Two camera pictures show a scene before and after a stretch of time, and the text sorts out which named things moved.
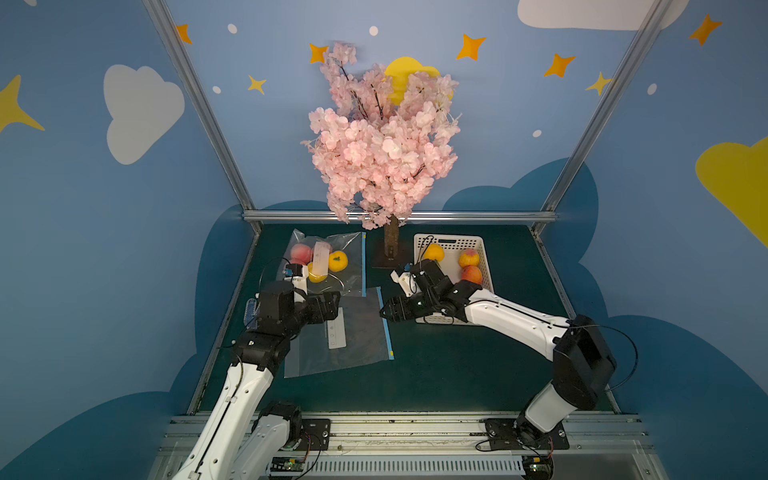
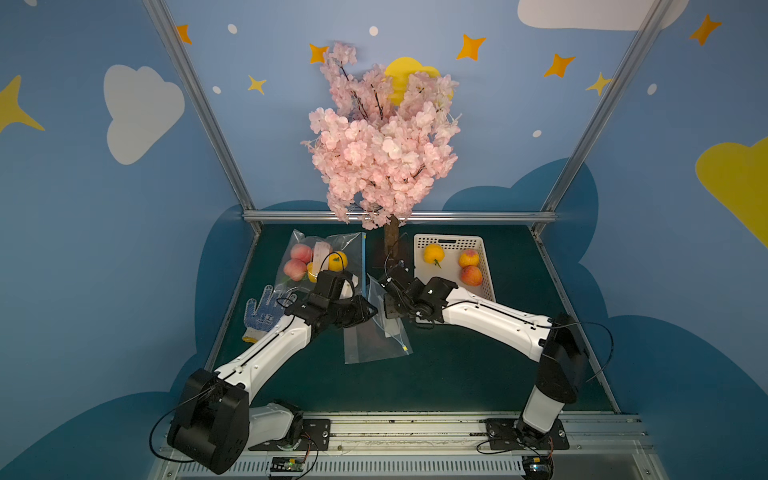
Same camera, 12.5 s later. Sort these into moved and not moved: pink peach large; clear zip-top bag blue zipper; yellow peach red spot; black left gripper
Moved: black left gripper
Not moved: pink peach large; clear zip-top bag blue zipper; yellow peach red spot
